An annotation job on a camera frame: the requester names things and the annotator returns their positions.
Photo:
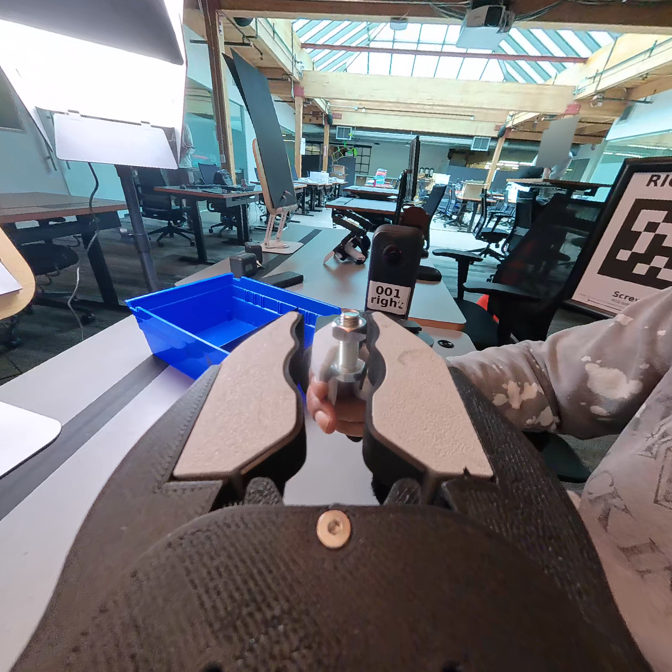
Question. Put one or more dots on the wooden desk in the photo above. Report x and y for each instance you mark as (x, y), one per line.
(53, 208)
(210, 193)

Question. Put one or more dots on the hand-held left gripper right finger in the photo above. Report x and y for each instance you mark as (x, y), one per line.
(425, 420)

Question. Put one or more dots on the black and white device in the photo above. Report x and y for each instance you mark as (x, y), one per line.
(352, 244)

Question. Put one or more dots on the black mesh office chair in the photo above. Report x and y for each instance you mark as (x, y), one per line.
(525, 273)

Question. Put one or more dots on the silver hex bolt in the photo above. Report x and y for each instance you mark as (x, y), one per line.
(347, 368)

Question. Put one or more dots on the instruction sheet stand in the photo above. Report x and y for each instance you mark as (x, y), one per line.
(21, 436)

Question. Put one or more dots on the person's right hand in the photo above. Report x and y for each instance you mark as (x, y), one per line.
(334, 412)

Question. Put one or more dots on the wooden board stand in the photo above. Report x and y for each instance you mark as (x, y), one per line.
(278, 226)

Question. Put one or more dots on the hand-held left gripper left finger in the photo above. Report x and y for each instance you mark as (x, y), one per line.
(242, 420)

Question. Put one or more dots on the framed marker sign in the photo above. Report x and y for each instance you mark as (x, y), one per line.
(641, 236)

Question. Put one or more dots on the blue plastic bin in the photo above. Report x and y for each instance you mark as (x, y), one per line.
(215, 320)

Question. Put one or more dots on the black flat panel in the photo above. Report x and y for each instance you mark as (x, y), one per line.
(263, 126)

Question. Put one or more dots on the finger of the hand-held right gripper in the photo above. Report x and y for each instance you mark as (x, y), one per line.
(319, 362)

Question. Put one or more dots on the black flat device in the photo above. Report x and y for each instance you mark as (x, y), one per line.
(284, 279)

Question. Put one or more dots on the black computer monitor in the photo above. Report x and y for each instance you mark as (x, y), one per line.
(415, 168)

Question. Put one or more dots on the silver hex nut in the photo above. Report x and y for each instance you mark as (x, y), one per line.
(349, 336)

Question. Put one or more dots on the ceiling projector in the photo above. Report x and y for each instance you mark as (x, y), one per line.
(485, 19)

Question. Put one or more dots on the person's right forearm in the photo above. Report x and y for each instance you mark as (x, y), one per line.
(557, 378)

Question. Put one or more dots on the small black box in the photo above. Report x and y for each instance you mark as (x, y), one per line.
(245, 263)

